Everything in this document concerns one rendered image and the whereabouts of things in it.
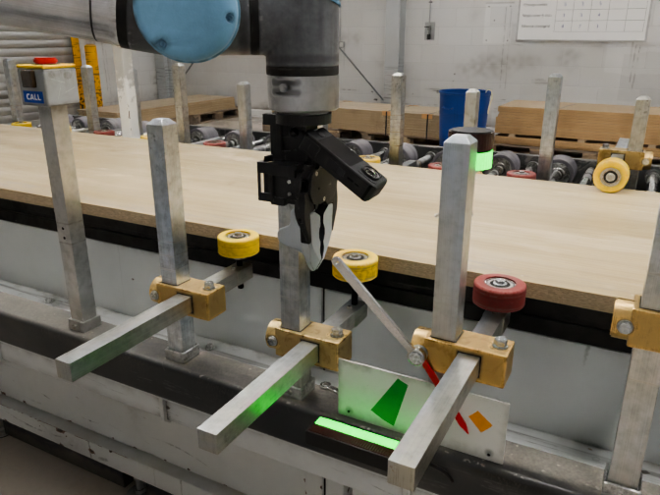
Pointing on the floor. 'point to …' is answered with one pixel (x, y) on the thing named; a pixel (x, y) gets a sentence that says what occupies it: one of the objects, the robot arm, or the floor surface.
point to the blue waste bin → (455, 106)
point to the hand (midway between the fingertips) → (318, 261)
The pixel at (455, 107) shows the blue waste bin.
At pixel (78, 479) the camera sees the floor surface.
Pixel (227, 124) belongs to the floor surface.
